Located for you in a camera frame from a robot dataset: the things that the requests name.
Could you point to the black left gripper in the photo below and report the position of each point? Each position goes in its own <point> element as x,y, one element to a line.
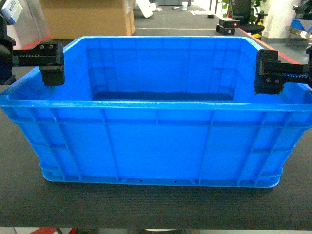
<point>48,57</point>

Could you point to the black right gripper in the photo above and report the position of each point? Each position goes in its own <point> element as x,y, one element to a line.
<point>271,74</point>

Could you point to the large blue plastic crate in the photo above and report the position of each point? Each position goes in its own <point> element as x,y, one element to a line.
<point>176,111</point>

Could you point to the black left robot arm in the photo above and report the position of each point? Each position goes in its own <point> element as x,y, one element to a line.
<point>10,11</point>

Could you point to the open cardboard box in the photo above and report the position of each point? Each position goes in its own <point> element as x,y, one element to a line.
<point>71,19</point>

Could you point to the blue bins on far shelf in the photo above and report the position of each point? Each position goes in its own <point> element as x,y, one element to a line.
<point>301,25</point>

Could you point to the black electronic device boxes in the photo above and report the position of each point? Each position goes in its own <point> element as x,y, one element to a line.
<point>227,26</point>

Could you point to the black office chair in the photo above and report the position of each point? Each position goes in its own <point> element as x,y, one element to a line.
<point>255,30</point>

